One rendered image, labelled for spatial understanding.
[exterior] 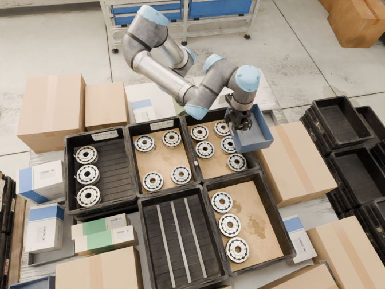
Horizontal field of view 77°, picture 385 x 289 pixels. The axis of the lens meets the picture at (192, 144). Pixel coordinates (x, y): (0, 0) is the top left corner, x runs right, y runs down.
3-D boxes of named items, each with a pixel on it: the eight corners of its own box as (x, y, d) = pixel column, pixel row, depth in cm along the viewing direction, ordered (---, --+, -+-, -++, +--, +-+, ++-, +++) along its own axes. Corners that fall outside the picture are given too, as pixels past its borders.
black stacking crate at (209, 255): (140, 206, 117) (137, 199, 107) (199, 191, 123) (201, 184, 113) (156, 299, 99) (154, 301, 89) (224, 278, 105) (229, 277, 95)
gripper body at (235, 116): (231, 134, 95) (235, 117, 84) (226, 116, 99) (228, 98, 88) (250, 131, 96) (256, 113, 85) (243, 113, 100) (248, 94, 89)
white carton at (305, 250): (269, 224, 128) (275, 220, 120) (289, 218, 130) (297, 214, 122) (287, 265, 119) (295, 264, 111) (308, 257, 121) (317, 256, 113)
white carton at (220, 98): (206, 83, 174) (208, 74, 166) (222, 79, 177) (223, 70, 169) (217, 104, 165) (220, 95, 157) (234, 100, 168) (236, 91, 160)
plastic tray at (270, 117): (240, 144, 151) (242, 140, 147) (231, 118, 160) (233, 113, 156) (280, 137, 155) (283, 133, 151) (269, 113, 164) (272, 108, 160)
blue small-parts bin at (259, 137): (223, 117, 115) (227, 108, 109) (252, 112, 118) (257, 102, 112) (238, 153, 106) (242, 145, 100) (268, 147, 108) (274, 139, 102)
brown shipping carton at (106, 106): (93, 102, 159) (85, 85, 145) (127, 98, 163) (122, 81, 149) (94, 141, 145) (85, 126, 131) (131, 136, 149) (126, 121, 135)
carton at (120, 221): (76, 241, 112) (71, 239, 107) (75, 228, 115) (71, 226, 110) (128, 228, 117) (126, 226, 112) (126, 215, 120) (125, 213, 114)
